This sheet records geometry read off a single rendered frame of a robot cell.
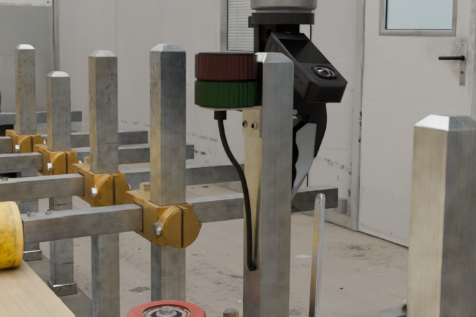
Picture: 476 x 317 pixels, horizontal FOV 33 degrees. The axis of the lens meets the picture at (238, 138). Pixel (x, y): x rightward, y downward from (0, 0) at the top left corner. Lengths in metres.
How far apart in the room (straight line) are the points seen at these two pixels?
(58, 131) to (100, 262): 0.31
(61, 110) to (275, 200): 0.75
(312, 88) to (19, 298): 0.38
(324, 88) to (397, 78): 3.73
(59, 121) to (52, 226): 0.49
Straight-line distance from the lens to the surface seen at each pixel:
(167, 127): 0.99
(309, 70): 0.82
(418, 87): 4.41
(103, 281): 1.28
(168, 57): 0.98
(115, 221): 1.03
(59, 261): 1.51
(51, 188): 1.26
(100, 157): 1.23
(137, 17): 7.46
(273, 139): 0.77
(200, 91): 0.74
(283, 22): 0.87
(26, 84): 1.70
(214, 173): 1.36
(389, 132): 4.59
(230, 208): 1.09
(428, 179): 0.57
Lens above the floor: 1.19
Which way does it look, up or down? 8 degrees down
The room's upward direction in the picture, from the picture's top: 1 degrees clockwise
